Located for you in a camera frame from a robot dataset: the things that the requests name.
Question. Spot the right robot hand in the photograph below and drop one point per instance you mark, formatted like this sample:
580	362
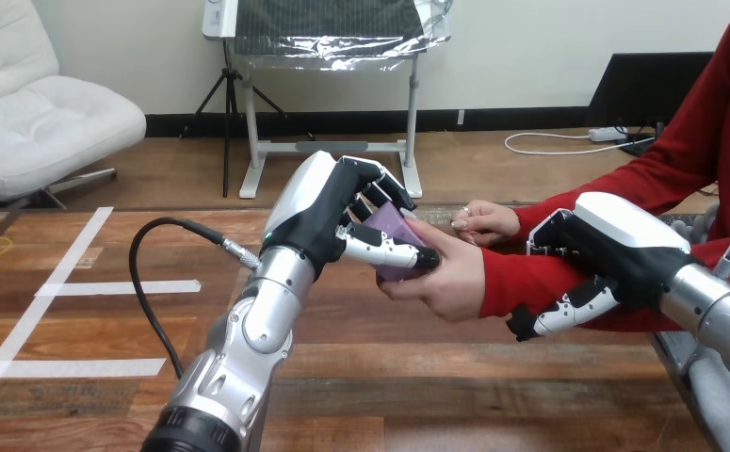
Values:
614	249

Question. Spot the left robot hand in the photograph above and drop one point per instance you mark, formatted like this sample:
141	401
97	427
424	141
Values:
314	206

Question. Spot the person's hand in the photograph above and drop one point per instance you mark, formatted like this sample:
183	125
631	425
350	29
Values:
446	281
486	221

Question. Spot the purple block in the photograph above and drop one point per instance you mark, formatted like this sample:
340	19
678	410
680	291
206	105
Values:
389	231

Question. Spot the person's forearm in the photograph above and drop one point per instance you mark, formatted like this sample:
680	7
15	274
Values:
583	284
601	193

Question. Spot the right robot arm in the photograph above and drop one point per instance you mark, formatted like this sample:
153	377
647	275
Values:
720	318

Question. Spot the white desk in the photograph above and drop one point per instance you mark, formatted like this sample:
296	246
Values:
327	150

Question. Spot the white power strip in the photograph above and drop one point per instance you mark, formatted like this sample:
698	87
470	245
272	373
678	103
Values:
608	133

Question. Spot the black tripod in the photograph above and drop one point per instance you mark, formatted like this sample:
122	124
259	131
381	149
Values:
230	106

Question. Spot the dark screen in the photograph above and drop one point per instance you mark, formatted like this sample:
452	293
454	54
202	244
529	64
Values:
645	87

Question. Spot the foil sheet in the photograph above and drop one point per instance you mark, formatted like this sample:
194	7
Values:
339	31

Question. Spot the white cushioned chair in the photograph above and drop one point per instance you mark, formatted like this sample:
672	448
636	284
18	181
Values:
34	118

